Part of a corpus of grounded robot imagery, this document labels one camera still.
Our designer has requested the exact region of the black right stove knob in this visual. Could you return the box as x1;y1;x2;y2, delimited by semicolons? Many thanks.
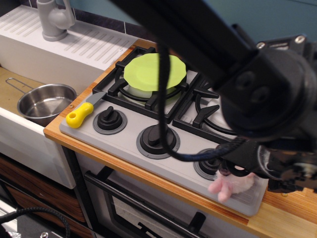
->
194;158;221;181

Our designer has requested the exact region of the wooden drawer front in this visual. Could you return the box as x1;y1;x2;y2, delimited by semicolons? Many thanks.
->
0;154;93;238

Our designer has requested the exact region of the stainless steel pot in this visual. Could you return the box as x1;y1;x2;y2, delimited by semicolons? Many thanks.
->
5;77;77;127

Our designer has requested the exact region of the black middle stove knob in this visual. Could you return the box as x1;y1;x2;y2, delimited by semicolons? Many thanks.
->
136;124;180;160

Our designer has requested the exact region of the white toy sink unit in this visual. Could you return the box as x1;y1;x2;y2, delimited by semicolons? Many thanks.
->
0;5;136;189

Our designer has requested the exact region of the white left burner disc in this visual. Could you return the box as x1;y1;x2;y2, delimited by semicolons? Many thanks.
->
119;82;187;103

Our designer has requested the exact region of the yellow handled toy knife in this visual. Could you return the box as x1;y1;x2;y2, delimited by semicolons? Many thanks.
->
65;92;106;128

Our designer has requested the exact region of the black oven door handle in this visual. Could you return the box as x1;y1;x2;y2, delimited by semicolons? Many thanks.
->
84;168;206;238

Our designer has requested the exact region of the white right burner disc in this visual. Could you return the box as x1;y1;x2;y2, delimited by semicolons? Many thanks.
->
204;99;230;127

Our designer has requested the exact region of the grey toy faucet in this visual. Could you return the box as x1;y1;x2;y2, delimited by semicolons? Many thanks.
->
37;0;75;42

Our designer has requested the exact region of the toy oven door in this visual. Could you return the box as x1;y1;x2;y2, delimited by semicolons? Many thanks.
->
76;153;253;238

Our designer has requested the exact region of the green plastic plate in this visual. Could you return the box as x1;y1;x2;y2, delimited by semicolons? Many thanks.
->
123;53;187;91

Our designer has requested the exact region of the grey toy stove top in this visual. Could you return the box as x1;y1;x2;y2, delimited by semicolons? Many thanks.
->
58;46;269;218

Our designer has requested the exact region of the black left stove knob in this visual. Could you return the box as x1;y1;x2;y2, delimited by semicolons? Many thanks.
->
93;106;127;135

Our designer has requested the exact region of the black right burner grate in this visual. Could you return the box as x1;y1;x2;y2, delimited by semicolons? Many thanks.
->
172;79;237;144

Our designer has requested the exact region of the black burner grate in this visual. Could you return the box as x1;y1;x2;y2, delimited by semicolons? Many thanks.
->
92;46;200;123
172;79;237;144

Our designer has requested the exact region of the black left burner grate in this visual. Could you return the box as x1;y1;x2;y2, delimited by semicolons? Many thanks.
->
92;46;200;123

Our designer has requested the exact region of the black stove knob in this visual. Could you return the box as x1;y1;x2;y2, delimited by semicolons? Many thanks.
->
93;106;127;135
194;158;221;181
136;124;180;160

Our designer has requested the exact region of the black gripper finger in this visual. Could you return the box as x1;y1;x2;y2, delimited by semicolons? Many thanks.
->
219;159;250;177

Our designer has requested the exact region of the black braided cable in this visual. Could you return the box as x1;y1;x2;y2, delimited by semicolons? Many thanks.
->
157;44;248;162

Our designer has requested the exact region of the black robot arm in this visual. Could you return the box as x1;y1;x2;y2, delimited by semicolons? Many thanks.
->
114;0;317;192

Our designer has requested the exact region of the white burner disc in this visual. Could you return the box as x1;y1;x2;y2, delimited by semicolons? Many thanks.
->
204;99;230;127
119;82;187;103

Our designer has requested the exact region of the pink stuffed rabbit toy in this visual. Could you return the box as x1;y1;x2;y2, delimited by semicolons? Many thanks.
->
208;170;255;203

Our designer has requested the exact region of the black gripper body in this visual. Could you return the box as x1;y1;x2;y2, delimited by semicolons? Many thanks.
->
216;137;317;193

